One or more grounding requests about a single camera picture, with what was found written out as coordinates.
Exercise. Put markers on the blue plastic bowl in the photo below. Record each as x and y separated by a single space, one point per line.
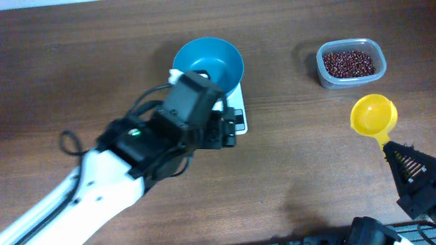
219 58

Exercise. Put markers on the red adzuki beans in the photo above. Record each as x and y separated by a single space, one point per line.
350 64

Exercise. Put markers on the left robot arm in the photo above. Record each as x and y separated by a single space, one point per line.
153 141

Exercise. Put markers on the yellow plastic measuring scoop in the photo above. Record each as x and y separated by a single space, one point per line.
374 116

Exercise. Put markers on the clear plastic container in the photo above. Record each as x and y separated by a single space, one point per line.
365 45

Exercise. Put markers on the white digital kitchen scale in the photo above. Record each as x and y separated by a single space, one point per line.
235 100

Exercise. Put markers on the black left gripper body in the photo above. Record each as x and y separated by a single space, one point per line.
231 143

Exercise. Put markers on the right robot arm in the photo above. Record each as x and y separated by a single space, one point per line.
366 230

